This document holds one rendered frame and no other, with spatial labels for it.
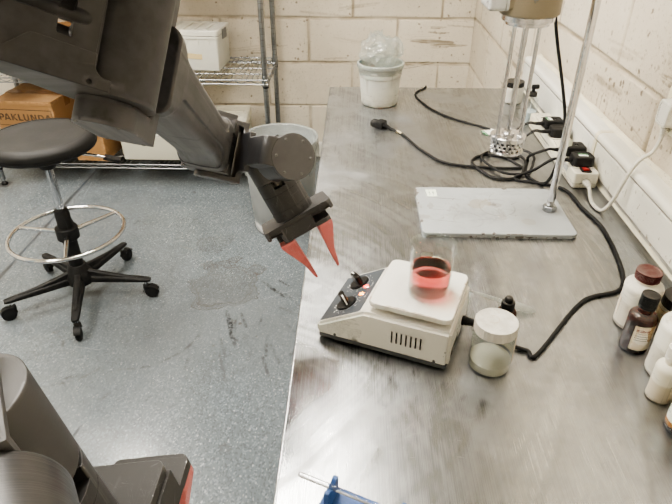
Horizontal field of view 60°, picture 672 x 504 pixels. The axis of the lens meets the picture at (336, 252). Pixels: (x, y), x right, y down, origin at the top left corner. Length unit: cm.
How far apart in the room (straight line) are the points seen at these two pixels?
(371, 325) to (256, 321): 131
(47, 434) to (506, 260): 93
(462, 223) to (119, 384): 124
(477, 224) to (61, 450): 100
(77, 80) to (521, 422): 64
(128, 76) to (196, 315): 183
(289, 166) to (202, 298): 158
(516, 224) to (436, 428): 55
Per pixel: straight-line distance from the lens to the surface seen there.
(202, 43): 293
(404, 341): 83
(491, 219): 120
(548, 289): 104
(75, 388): 202
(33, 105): 323
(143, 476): 34
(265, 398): 183
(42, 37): 37
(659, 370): 87
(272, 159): 70
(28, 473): 22
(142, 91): 39
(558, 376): 88
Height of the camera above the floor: 133
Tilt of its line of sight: 33 degrees down
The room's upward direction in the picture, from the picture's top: straight up
